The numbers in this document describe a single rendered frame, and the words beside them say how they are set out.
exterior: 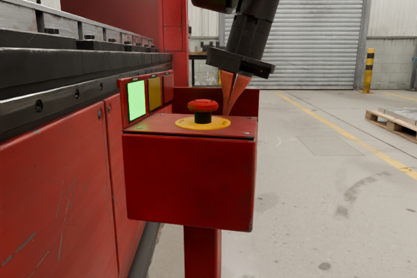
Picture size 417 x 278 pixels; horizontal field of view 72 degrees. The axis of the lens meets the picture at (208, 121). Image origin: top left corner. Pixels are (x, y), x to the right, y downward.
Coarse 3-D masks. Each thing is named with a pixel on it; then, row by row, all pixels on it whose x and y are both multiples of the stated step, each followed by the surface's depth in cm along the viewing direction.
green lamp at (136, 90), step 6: (132, 84) 35; (138, 84) 37; (132, 90) 35; (138, 90) 37; (132, 96) 35; (138, 96) 37; (144, 96) 39; (132, 102) 35; (138, 102) 37; (144, 102) 39; (132, 108) 35; (138, 108) 37; (144, 108) 39; (132, 114) 35; (138, 114) 37
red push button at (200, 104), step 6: (192, 102) 36; (198, 102) 35; (204, 102) 35; (210, 102) 36; (216, 102) 36; (192, 108) 35; (198, 108) 35; (204, 108) 35; (210, 108) 35; (216, 108) 36; (198, 114) 36; (204, 114) 36; (210, 114) 37; (198, 120) 36; (204, 120) 36; (210, 120) 37
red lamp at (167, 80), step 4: (164, 76) 46; (168, 76) 48; (172, 76) 50; (164, 80) 46; (168, 80) 48; (172, 80) 50; (164, 84) 46; (168, 84) 48; (172, 84) 50; (164, 88) 47; (168, 88) 48; (172, 88) 50; (164, 92) 47; (168, 92) 48; (172, 92) 50; (164, 96) 47; (168, 96) 49; (172, 96) 51; (164, 100) 47; (168, 100) 49
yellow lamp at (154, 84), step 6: (156, 78) 43; (150, 84) 41; (156, 84) 43; (150, 90) 41; (156, 90) 43; (150, 96) 41; (156, 96) 43; (150, 102) 41; (156, 102) 43; (150, 108) 41
